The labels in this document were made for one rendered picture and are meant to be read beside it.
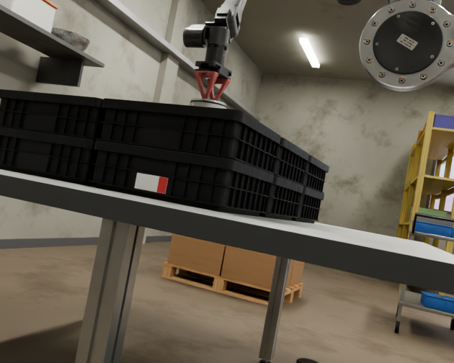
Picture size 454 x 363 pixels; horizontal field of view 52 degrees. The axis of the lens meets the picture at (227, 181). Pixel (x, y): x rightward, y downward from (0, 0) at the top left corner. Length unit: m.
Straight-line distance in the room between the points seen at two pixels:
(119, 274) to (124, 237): 0.07
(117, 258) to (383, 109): 8.40
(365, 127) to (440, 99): 1.35
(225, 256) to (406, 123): 5.93
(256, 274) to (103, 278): 2.81
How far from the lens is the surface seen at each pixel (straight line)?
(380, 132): 9.00
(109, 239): 0.88
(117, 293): 0.88
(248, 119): 1.08
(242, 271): 3.68
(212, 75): 1.28
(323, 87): 9.31
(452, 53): 1.11
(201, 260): 3.82
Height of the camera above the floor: 0.73
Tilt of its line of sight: 2 degrees up
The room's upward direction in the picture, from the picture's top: 10 degrees clockwise
